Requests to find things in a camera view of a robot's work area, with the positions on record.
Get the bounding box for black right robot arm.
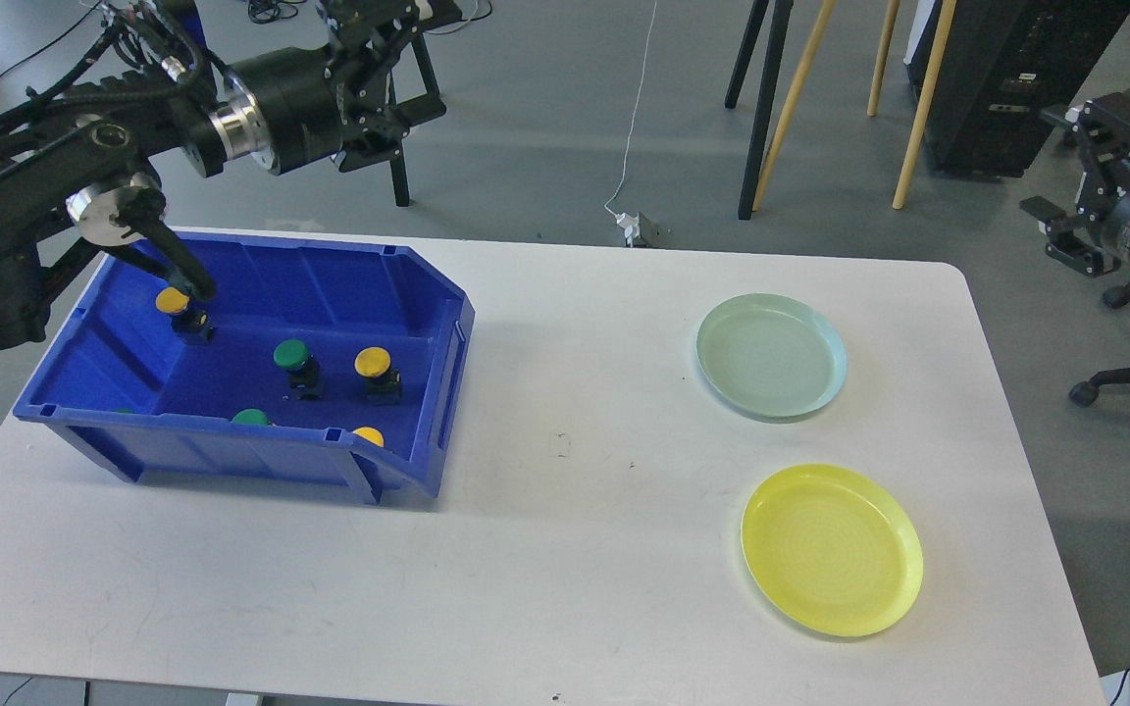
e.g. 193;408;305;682
1019;91;1130;277

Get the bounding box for black tripod leg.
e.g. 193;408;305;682
384;34;446;208

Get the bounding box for black floor cables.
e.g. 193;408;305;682
247;0;493;35

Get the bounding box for white power adapter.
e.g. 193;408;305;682
614;213;663;249

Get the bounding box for wooden stand leg left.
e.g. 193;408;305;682
751;0;836;213

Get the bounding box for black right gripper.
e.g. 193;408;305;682
1019;93;1130;277

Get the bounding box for green push button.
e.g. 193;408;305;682
273;338;325;401

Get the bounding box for white cable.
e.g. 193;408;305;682
605;0;660;217

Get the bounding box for light green plate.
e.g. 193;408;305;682
694;293;850;422

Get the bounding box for yellow plate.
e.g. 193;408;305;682
740;464;925;638

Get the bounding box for black stand leg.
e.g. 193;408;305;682
725;1;796;221

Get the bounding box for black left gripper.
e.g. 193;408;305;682
185;1;462;175

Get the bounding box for yellow button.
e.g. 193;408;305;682
353;347;403;406
154;286;215;345
351;426;385;448

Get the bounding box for yellow button front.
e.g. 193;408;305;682
351;426;385;448

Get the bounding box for blue plastic storage bin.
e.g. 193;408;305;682
14;232;475;504

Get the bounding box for wooden stand leg middle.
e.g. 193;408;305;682
864;0;902;117

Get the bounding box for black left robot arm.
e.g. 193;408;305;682
0;1;463;350

